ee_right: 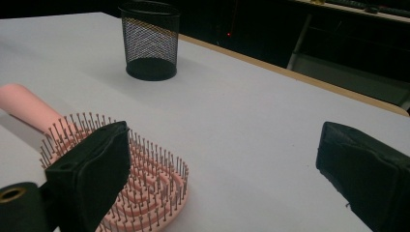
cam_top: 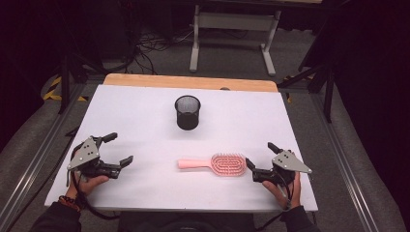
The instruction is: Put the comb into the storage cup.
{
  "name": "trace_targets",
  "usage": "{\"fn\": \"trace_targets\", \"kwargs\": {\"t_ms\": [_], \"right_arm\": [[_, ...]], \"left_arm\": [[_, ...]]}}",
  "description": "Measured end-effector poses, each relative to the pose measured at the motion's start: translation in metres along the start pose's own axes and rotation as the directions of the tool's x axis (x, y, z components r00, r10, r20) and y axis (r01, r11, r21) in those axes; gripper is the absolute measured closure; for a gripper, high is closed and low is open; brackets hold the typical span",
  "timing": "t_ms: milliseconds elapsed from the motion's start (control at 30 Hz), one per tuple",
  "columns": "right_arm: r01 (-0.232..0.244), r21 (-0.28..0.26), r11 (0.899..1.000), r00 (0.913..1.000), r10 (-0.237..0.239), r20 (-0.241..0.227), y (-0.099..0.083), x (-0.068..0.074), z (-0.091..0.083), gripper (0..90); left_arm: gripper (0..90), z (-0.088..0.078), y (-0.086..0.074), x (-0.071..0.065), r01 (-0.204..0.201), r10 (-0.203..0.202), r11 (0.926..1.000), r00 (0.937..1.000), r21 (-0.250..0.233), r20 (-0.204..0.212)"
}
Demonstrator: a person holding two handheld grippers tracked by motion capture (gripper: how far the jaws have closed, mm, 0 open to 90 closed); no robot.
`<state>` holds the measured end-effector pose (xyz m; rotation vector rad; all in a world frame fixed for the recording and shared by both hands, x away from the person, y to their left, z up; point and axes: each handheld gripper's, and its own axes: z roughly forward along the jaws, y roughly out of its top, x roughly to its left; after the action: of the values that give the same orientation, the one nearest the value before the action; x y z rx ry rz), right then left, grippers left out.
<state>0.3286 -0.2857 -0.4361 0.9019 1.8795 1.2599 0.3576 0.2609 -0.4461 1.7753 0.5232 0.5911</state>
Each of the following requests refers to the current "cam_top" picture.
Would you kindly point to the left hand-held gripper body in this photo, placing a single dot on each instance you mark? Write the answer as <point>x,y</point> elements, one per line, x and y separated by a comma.
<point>84,154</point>

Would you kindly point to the white board table cover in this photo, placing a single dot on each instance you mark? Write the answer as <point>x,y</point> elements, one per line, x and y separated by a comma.
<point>193,190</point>

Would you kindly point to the person's left hand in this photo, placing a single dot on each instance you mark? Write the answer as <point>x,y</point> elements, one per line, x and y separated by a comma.
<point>87,184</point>

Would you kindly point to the pink hairbrush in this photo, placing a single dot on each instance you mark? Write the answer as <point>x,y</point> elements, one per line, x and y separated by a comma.
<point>225,164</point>

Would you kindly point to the black mesh pen cup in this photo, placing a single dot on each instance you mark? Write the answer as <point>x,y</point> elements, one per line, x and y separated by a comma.
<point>187,116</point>

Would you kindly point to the grey metal desk frame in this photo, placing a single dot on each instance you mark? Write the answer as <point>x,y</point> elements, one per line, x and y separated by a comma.
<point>232,21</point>

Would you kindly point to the person's right hand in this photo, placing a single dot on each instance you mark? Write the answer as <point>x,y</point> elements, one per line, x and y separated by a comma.
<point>286,195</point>

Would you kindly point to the yellow black hazard tape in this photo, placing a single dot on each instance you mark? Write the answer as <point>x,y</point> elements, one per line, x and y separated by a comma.
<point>53,90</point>
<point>287,96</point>

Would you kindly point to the metal floor rail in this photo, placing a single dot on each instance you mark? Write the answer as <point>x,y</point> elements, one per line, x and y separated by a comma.
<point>38,158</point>
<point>348,167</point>

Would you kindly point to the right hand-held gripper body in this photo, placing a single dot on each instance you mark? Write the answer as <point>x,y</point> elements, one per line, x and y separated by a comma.
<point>287,162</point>

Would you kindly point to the wooden table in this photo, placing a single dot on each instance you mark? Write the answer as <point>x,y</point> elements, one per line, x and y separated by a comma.
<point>180,82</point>

